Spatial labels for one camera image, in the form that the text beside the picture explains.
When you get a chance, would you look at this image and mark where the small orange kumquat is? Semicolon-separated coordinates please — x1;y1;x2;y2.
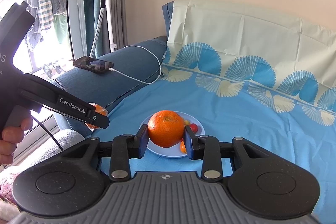
86;103;109;131
147;110;185;148

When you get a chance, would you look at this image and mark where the small orange kumquat back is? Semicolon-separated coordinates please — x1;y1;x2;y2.
147;110;185;148

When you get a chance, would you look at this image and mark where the orange fruit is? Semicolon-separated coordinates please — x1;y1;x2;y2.
179;140;187;154

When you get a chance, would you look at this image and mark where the person's left hand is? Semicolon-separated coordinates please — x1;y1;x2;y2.
0;116;33;165

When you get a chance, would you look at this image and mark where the red cherry tomato on plate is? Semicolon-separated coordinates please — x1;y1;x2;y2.
189;123;198;134

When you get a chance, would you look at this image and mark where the light blue round plate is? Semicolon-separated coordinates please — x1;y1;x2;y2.
141;110;205;158

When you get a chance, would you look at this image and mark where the blue sofa armrest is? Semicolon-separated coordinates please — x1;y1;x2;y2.
51;35;169;135

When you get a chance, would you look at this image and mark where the black smartphone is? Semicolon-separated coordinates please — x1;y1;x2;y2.
73;56;114;74

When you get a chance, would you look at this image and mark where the blue patterned bed sheet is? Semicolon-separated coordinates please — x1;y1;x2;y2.
96;0;335;223

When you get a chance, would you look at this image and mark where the grey fluffy cushion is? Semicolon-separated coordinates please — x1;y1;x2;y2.
0;129;87;204

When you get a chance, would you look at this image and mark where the grey curtain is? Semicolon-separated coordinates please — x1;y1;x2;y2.
83;0;128;57

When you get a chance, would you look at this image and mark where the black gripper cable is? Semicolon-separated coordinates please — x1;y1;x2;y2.
31;116;64;151

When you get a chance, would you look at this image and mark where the white charging cable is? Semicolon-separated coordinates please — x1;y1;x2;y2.
109;44;162;85

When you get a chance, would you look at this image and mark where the white window frame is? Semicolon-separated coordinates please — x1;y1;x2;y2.
67;0;87;60

